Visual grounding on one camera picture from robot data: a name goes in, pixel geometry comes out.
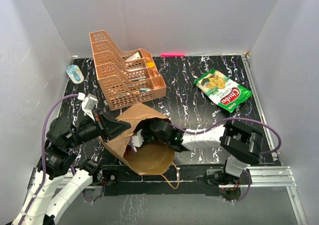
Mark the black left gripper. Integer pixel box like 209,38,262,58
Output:
66,107,132,148

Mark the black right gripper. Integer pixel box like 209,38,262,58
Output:
135,113,169,147

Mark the brown paper bag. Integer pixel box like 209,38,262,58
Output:
101,102,180,190

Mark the green cassava chips bag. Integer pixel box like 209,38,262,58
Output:
194,69,252,113

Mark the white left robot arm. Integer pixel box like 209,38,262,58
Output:
12,109,131,225

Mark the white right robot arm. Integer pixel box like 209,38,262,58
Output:
130,118,264,185

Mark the peach plastic file organizer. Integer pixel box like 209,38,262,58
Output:
89,30,166,111

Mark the yellow object in organizer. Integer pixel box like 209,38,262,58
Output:
147,62,155,69

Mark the blue white correction tape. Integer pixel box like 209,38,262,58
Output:
66,64,84,84

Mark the pink tape strip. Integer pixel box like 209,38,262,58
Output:
160,52,185,57

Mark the white card in organizer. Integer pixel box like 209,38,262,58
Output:
126,52,141,62

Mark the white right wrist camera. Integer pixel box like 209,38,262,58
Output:
131,131,144,153

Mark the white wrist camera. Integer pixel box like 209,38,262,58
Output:
131,131,144,153
78,93,98,121

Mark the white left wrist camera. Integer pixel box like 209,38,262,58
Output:
78,93,98,121

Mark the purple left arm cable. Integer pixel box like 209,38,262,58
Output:
14,94,80,225

